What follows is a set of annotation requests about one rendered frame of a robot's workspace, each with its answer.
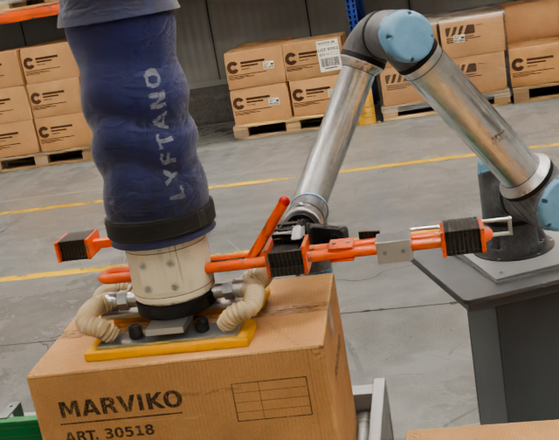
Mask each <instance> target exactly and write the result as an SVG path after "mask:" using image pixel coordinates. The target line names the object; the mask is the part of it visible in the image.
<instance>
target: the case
mask: <svg viewBox="0 0 559 440"><path fill-rule="evenodd" d="M269 289H270V293H269V296H268V298H267V301H266V304H265V307H264V309H260V311H259V312H258V313H257V314H256V316H252V317H251V318H250V320H256V324H257V327H256V330H255V332H254V335H253V336H252V341H251V343H250V346H249V347H237V348H228V349H219V350H210V351H201V352H192V353H182V354H165V355H156V356H147V357H137V358H128V359H119V360H110V361H92V362H86V361H85V357H84V354H85V352H86V351H87V349H88V348H89V347H90V346H91V345H92V344H93V342H94V341H95V340H96V339H97V338H96V337H93V336H92V337H91V336H89V335H84V334H83V333H81V332H79V330H78V329H77V326H76V324H75V320H76V316H77V315H76V316H75V318H74V319H73V320H72V322H71V323H70V324H69V325H68V327H67V328H66V329H65V330H64V332H63V333H62V334H61V335H60V336H59V337H58V338H57V339H56V341H55V342H54V343H53V344H52V346H51V347H50V348H49V350H48V351H47V352H46V353H45V355H44V356H43V357H42V358H41V360H40V361H39V362H38V363H37V365H36V366H35V367H34V368H33V370H32V371H31V372H30V373H29V374H28V375H27V377H26V378H27V381H28V385H29V389H30V392H31V398H32V401H33V405H34V409H35V411H36V415H37V419H38V425H39V428H40V431H41V435H42V438H43V440H357V430H358V424H357V418H356V412H355V402H354V397H353V390H352V385H351V380H350V373H349V364H348V357H347V352H346V347H345V340H344V335H343V329H342V319H341V313H340V307H339V302H338V296H337V291H336V285H335V275H334V274H333V273H325V274H317V275H310V276H303V277H295V278H281V279H274V280H272V282H271V283H270V285H269Z"/></svg>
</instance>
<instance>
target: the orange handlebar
mask: <svg viewBox="0 0 559 440"><path fill-rule="evenodd" d="M484 229H485V237H486V242H487V241H489V240H491V239H492V237H493V231H492V230H491V229H490V228H489V227H486V226H484ZM375 243H376V238H375V237H374V238H366V239H359V240H354V238H353V237H347V238H340V239H332V240H330V241H329V243H327V244H313V245H309V251H307V261H308V262H317V261H325V260H330V261H329V263H338V262H346V261H354V260H355V258H356V257H364V256H372V255H376V252H377V250H376V245H375ZM107 247H112V246H111V240H110V239H109V238H108V237H102V238H95V239H94V240H93V248H94V249H99V248H107ZM435 248H442V245H441V238H440V230H436V231H428V232H420V233H412V234H411V249H412V250H413V251H419V250H427V249H435ZM248 253H249V252H244V253H236V254H228V255H220V256H213V257H210V263H206V264H205V267H204V270H205V272H206V273H214V272H229V271H237V270H245V269H253V268H261V267H266V261H265V257H264V251H262V252H261V253H260V254H259V256H258V257H257V258H246V256H247V255H248ZM242 257H244V258H243V259H235V260H227V261H219V262H211V260H212V261H214V260H216V261H217V260H219V259H221V260H222V259H228V258H229V259H231V258H242ZM98 280H99V282H100V283H102V284H104V285H111V284H119V283H127V282H132V280H131V277H130V273H129V269H128V266H121V267H114V268H109V269H106V270H104V271H103V272H101V273H100V274H99V276H98Z"/></svg>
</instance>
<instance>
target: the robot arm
mask: <svg viewBox="0 0 559 440"><path fill-rule="evenodd" d="M340 57H341V60H342V68H341V71H340V74H339V76H338V79H337V81H336V84H335V88H334V91H333V92H332V95H331V98H330V100H329V102H328V106H327V109H326V112H325V113H324V116H323V119H322V122H321V125H320V128H319V130H318V133H317V135H316V137H315V140H314V144H313V146H312V149H311V152H310V154H309V157H308V159H307V163H306V166H305V168H304V170H303V173H302V175H301V178H300V182H299V184H298V187H297V189H296V191H295V194H294V197H293V200H292V202H291V204H290V208H289V210H288V212H287V213H286V216H285V218H284V221H283V223H278V224H277V226H278V228H277V229H276V227H275V229H274V231H273V233H272V239H273V240H274V239H275V238H283V237H292V238H291V239H292V241H294V240H300V239H301V238H302V237H303V236H305V235H306V234H308V235H309V241H310V245H313V244H327V243H329V241H330V240H332V239H340V238H347V237H349V232H348V228H347V227H346V226H339V225H330V224H328V199H329V198H330V195H331V192H332V190H333V187H334V185H335V181H336V178H337V176H338V174H339V171H340V169H341V166H342V163H343V160H344V157H345V155H346V153H347V150H348V148H349V143H350V142H351V139H352V136H353V134H354V132H355V128H356V125H357V122H358V121H359V118H360V115H361V113H362V109H363V107H364V104H365V102H366V99H367V97H368V95H369V90H370V88H371V86H372V83H373V81H374V78H375V76H376V75H377V74H379V73H381V72H383V71H384V68H385V66H386V64H387V62H389V63H390V64H391V65H392V66H393V67H394V68H395V69H396V70H397V71H398V73H399V74H400V75H402V76H404V77H405V78H406V79H407V81H408V82H409V83H410V84H411V85H412V86H413V87H414V88H415V89H416V90H417V91H418V93H419V94H420V95H421V96H422V97H423V98H424V99H425V100H426V101H427V103H428V104H429V105H430V106H431V107H432V108H433V109H434V110H435V111H436V112H437V113H438V115H439V116H440V117H441V118H442V119H443V120H444V121H445V122H446V123H447V125H448V126H449V127H450V128H451V129H452V130H453V131H454V132H455V133H456V134H457V136H458V137H459V138H460V139H461V140H462V141H463V142H464V143H465V144H466V145H467V146H468V147H469V148H470V149H471V150H472V151H473V152H474V153H475V154H476V155H477V157H478V158H479V159H480V160H479V161H478V173H477V176H478V181H479V188H480V203H481V211H482V219H491V218H499V217H509V216H511V217H512V228H513V235H511V236H509V235H506V236H498V237H492V239H491V240H489V241H487V242H486V246H487V253H483V252H481V253H482V254H484V255H487V256H490V257H495V258H517V257H523V256H527V255H531V254H534V253H537V252H538V251H541V250H543V249H544V248H545V247H546V246H547V245H548V241H547V236H546V234H545V232H544V230H552V231H559V168H558V167H557V166H556V165H555V164H554V163H553V162H552V161H551V160H550V159H549V158H548V157H547V156H546V155H545V154H543V153H534V152H533V151H532V150H531V149H530V148H529V146H528V145H527V144H526V143H525V142H524V141H523V140H522V138H521V137H520V136H519V135H518V134H517V133H516V132H515V131H514V130H513V129H512V128H511V127H510V125H509V124H508V123H507V122H506V121H505V120H504V118H503V117H502V116H501V115H500V114H499V113H498V111H497V110H496V109H495V108H494V107H493V106H492V104H491V103H490V102H489V101H488V100H487V99H486V98H485V96H484V95H483V94H482V93H481V92H480V91H479V89H478V88H477V87H476V86H475V85H474V84H473V83H472V81H471V80H470V79H469V78H468V77H467V76H466V75H465V74H464V73H463V72H462V71H461V70H460V68H459V67H458V66H457V65H456V64H455V63H454V62H453V60H452V59H451V58H450V57H449V56H448V55H447V53H446V52H445V51H444V50H443V49H442V48H441V46H440V45H439V44H438V41H437V40H436V39H435V37H433V29H432V27H431V24H430V22H429V21H428V20H427V19H426V18H425V17H424V16H423V15H421V14H419V13H417V12H415V11H413V10H376V11H373V12H371V13H370V14H368V15H367V16H366V17H364V18H363V19H362V20H361V21H360V22H359V23H358V24H357V25H356V27H355V28H354V29H353V30H352V31H351V33H350V34H349V36H348V38H347V40H346V42H345V43H344V46H343V47H342V51H341V54H340ZM329 261H330V260H325V261H317V262H312V264H311V268H310V271H309V273H308V274H305V272H304V274H298V275H295V277H303V276H310V275H317V274H325V273H333V269H332V263H329Z"/></svg>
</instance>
